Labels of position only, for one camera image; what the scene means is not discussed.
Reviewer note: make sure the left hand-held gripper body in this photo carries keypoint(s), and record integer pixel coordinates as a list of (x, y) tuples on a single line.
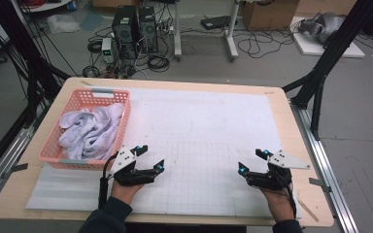
[(126, 176)]

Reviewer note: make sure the grey headset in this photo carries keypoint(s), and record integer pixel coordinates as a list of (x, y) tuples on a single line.
[(325, 26)]

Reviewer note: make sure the black metal frame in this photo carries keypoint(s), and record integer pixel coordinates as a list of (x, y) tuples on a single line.
[(37, 71), (327, 55)]

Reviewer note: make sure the white power strip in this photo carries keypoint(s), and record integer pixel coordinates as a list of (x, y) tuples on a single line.
[(165, 27)]

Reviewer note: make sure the slim black computer tower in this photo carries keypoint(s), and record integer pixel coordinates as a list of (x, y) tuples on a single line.
[(147, 29)]

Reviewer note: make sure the white floor board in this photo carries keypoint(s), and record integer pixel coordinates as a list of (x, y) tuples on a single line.
[(311, 48)]

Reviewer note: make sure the person's right hand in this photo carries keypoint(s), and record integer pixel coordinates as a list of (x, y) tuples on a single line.
[(280, 204)]

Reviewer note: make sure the person's left hand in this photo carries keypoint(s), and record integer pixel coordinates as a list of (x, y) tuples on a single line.
[(123, 192)]

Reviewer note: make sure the thin wooden stick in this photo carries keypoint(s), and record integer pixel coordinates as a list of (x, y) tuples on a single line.
[(308, 210)]

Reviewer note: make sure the clear plastic bag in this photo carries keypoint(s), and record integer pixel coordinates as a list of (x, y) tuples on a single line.
[(61, 24)]

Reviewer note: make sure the large black computer tower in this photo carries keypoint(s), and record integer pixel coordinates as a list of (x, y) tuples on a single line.
[(124, 29)]

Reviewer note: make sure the aluminium rail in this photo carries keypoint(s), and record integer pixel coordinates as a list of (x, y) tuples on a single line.
[(3, 165), (323, 168)]

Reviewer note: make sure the black flat device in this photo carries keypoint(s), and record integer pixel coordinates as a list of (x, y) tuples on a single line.
[(215, 22)]

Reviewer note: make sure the teal sheet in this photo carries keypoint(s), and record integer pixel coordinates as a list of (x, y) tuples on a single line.
[(91, 21)]

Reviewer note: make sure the cardboard box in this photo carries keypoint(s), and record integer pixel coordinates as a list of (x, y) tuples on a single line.
[(268, 16)]

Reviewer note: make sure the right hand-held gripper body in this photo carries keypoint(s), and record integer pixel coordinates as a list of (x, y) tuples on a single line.
[(278, 179)]

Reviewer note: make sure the grey bench power supply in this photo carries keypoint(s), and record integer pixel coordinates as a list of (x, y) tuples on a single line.
[(107, 48)]

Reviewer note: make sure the white metal stand leg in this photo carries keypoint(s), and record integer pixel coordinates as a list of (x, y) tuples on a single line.
[(231, 35), (177, 32)]

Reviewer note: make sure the white grid mat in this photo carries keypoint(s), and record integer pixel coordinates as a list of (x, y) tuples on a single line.
[(191, 129)]

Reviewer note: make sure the grey metal bracket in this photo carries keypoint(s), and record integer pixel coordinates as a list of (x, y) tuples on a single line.
[(19, 167), (319, 183)]

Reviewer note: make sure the pink plastic basket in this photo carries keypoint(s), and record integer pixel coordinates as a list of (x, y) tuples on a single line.
[(55, 142)]

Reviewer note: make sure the lilac printed towel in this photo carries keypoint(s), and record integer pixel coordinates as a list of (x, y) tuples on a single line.
[(90, 136)]

